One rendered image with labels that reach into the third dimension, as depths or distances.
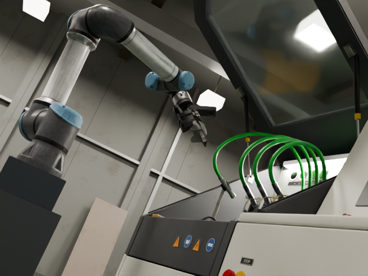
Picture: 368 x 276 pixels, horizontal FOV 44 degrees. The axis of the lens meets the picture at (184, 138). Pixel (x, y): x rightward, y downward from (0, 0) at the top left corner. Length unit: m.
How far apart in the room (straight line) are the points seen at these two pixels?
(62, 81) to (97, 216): 8.75
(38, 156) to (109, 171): 9.28
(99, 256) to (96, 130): 2.84
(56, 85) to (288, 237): 0.97
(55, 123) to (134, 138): 9.50
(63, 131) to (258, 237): 0.70
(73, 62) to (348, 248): 1.14
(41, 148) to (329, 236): 0.89
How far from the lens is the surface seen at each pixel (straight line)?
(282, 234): 1.09
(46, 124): 1.50
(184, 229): 1.49
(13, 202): 1.39
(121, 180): 10.75
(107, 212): 10.40
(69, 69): 1.69
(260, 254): 1.12
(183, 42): 8.61
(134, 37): 1.70
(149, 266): 1.61
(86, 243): 10.21
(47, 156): 1.46
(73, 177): 10.58
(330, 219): 1.00
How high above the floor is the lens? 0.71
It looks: 18 degrees up
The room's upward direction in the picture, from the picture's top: 23 degrees clockwise
